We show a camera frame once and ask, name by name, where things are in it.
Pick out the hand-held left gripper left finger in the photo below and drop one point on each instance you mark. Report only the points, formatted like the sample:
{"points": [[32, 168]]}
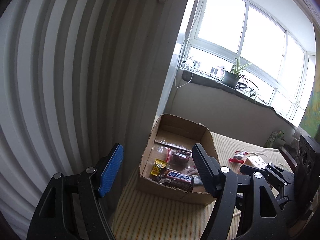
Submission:
{"points": [[111, 170]]}

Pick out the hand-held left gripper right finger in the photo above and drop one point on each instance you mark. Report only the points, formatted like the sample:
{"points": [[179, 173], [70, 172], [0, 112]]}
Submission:
{"points": [[207, 172]]}

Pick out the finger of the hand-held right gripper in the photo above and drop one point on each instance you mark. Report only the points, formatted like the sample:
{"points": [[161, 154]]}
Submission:
{"points": [[280, 175], [285, 197]]}

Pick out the bread slice clear packet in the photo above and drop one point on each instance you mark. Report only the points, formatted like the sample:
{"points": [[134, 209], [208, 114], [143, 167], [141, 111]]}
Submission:
{"points": [[257, 162]]}

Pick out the brown chocolate bar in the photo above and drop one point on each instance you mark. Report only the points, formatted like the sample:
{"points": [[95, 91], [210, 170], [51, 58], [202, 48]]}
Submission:
{"points": [[180, 180]]}

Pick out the red clear dark candy packet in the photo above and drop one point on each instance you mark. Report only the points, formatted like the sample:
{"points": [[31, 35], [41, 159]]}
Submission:
{"points": [[178, 156], [238, 156]]}

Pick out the yellow candy packet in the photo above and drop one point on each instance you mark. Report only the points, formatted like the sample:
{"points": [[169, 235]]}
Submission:
{"points": [[158, 167]]}

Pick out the cardboard box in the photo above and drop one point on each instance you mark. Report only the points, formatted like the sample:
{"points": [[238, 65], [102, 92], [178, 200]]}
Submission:
{"points": [[175, 130]]}

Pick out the dark wooden side cabinet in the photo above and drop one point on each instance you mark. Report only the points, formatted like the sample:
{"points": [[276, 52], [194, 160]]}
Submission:
{"points": [[288, 153]]}

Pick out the green patterned bag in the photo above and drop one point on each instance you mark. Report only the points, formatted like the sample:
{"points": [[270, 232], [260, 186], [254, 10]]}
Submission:
{"points": [[273, 138]]}

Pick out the striped bed sheet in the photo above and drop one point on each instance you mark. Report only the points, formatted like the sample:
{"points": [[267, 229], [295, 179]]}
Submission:
{"points": [[162, 220]]}

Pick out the grey stone windowsill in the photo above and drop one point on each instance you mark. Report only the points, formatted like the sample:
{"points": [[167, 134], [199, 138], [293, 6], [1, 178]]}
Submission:
{"points": [[212, 82]]}

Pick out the potted spider plant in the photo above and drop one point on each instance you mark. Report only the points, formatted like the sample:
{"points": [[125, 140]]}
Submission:
{"points": [[231, 77]]}

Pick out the white power strip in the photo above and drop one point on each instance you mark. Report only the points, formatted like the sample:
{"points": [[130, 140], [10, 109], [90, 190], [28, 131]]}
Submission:
{"points": [[184, 65]]}

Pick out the white wardrobe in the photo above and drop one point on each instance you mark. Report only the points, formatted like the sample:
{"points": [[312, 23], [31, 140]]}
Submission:
{"points": [[172, 42]]}

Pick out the white framed window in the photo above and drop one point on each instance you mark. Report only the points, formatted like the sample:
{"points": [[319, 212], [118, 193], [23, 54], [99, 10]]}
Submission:
{"points": [[243, 30]]}

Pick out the wall map poster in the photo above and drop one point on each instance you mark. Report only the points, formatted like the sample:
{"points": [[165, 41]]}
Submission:
{"points": [[312, 110]]}

